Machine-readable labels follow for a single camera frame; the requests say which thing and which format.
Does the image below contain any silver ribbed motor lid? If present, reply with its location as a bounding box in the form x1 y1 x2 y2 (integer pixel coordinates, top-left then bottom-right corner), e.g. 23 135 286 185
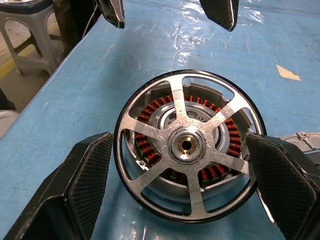
279 131 320 153

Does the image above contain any motor housing with copper windings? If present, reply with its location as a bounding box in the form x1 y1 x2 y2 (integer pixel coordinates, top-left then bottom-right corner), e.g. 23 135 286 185
124 81 256 204

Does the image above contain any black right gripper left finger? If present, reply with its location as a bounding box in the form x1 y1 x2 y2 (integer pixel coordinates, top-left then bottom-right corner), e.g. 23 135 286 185
4 131 115 240

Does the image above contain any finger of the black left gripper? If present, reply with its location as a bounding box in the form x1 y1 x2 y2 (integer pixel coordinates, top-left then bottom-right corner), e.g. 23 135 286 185
199 0 240 32
96 0 126 29

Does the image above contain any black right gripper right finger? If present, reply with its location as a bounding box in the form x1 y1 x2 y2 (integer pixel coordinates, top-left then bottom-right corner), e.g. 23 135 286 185
244 131 320 240

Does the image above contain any blue plastic table cover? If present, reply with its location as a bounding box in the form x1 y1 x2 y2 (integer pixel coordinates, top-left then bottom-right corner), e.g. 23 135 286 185
0 0 320 240

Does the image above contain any grey plastic stool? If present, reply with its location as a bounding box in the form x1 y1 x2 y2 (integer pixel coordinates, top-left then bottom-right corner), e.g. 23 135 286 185
0 0 65 77

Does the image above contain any silver motor with copper coils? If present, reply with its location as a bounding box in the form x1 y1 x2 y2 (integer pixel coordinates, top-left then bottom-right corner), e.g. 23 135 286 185
113 69 267 224

